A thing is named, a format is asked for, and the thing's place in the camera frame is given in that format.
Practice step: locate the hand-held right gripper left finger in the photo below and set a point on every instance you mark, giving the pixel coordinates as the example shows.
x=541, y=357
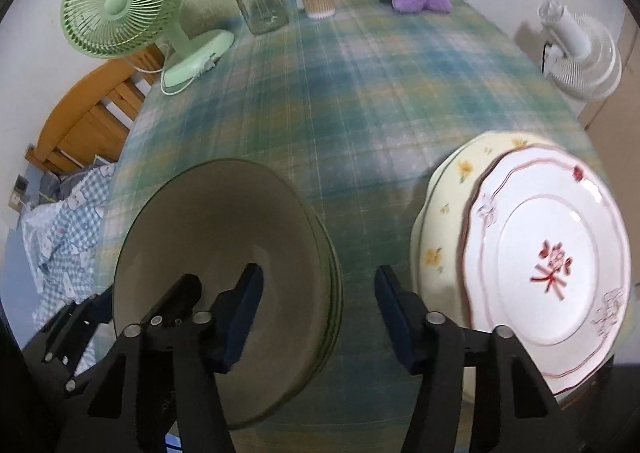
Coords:
x=245, y=313

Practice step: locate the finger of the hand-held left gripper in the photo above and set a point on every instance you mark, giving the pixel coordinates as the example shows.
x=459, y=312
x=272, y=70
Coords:
x=102, y=305
x=182, y=295

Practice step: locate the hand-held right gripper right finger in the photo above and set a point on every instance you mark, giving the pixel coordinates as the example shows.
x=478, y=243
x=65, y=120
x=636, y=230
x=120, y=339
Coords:
x=395, y=323

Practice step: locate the large green floral bowl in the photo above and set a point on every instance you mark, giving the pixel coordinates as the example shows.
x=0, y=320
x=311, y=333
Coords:
x=225, y=223

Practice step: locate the yellow floral plate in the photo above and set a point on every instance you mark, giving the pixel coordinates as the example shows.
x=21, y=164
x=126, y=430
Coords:
x=440, y=233

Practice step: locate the white plate with red pattern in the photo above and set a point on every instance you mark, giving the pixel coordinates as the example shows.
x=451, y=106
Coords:
x=540, y=233

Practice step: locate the blue checked blanket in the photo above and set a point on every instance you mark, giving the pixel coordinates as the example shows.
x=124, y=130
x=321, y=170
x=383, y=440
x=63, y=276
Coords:
x=65, y=233

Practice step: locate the green plaid tablecloth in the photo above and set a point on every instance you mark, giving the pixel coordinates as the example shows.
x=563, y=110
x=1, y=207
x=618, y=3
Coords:
x=350, y=108

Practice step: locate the green desk fan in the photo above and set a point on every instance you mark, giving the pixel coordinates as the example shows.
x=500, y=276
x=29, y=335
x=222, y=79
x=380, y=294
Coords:
x=120, y=3

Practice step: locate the white clip fan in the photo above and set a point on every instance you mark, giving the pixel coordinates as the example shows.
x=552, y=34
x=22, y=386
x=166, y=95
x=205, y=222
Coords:
x=575, y=33

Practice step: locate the wall socket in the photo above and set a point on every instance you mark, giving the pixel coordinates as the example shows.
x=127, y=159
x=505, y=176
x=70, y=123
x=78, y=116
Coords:
x=19, y=188

